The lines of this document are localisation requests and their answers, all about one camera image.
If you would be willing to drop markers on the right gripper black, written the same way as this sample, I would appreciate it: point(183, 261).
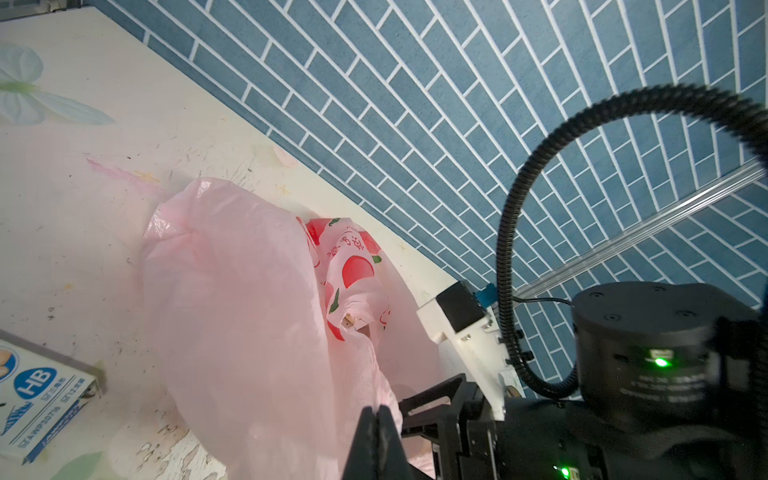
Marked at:
point(457, 419)

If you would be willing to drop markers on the pen refill box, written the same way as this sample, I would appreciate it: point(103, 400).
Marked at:
point(41, 392)

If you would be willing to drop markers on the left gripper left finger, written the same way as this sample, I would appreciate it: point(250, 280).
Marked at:
point(362, 458)

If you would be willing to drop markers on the pink plastic bag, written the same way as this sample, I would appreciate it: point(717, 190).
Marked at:
point(273, 333)

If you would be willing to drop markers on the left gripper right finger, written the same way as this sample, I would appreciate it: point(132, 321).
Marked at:
point(390, 459)

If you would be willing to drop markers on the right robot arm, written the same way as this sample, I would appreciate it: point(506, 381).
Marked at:
point(673, 384)

